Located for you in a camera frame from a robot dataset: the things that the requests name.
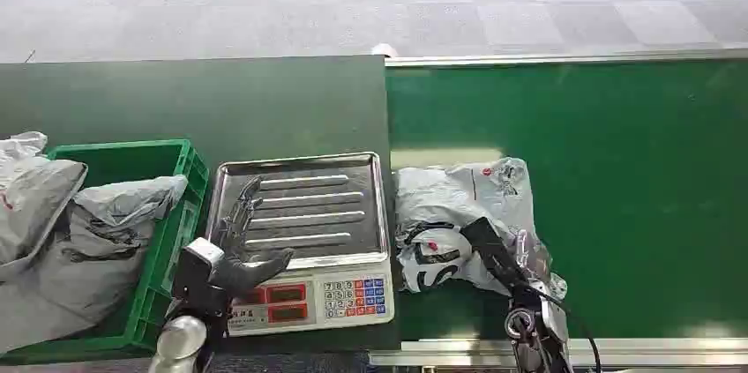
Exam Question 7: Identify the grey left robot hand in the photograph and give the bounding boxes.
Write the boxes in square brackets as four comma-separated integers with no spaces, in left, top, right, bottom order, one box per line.
[209,175,295,302]

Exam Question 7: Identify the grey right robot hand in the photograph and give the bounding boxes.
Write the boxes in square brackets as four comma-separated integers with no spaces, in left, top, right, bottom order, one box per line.
[460,217,554,300]

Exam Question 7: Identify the grey parcel bag black print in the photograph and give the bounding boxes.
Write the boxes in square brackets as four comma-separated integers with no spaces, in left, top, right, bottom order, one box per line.
[393,157,569,302]

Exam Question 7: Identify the green plastic crate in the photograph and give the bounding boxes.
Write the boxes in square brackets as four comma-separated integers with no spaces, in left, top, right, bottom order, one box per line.
[0,138,210,361]

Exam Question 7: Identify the white electronic weighing scale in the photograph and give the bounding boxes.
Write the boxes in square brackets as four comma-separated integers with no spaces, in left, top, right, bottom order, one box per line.
[206,152,396,339]

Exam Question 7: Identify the steel ribbed scale pan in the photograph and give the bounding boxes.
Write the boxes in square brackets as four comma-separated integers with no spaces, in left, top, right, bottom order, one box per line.
[206,152,391,271]

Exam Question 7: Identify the large grey parcel bag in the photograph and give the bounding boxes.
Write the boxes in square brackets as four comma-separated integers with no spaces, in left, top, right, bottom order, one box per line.
[0,174,190,355]

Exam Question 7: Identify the green conveyor belt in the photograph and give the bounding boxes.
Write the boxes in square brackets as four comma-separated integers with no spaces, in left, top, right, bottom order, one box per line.
[384,58,748,341]

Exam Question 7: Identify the small pale grey parcel bag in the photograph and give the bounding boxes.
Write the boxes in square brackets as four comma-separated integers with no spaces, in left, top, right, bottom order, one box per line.
[0,131,49,184]

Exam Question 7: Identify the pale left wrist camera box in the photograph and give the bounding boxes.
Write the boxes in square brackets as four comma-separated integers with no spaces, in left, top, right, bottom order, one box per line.
[184,236,227,267]

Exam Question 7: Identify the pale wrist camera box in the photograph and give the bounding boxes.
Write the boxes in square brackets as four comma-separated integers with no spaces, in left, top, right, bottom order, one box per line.
[184,236,227,267]
[538,280,571,343]

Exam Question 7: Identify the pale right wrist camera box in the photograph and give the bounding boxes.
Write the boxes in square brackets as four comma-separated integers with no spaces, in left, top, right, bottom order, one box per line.
[538,280,571,343]

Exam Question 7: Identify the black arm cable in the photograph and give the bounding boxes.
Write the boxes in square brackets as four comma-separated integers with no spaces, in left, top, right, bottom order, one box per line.
[528,282,603,373]

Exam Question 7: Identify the silver conveyor side rail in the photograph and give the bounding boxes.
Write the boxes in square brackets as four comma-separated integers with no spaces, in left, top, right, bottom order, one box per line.
[384,48,748,68]
[368,337,748,369]

